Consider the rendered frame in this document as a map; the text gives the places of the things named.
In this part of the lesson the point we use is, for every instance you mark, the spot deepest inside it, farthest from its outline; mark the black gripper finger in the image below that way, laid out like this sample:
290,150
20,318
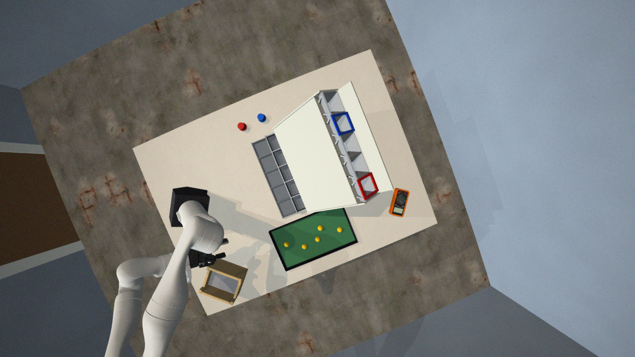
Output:
225,241
211,260

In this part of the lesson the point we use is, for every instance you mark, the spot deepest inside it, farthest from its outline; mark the dark blue rectangular frame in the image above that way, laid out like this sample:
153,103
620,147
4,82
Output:
336,125

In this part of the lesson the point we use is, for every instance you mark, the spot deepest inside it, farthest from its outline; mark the dark red rectangular frame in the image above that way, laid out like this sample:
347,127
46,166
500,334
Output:
361,187

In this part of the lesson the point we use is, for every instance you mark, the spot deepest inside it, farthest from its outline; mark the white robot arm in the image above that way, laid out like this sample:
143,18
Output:
171,296

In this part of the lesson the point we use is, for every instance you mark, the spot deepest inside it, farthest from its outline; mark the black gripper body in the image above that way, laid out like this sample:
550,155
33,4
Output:
196,257

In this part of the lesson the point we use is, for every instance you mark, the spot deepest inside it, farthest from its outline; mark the open wooden crate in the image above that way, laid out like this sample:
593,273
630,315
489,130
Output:
223,280

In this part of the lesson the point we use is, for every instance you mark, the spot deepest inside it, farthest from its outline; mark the orange digital multimeter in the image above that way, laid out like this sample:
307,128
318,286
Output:
399,201

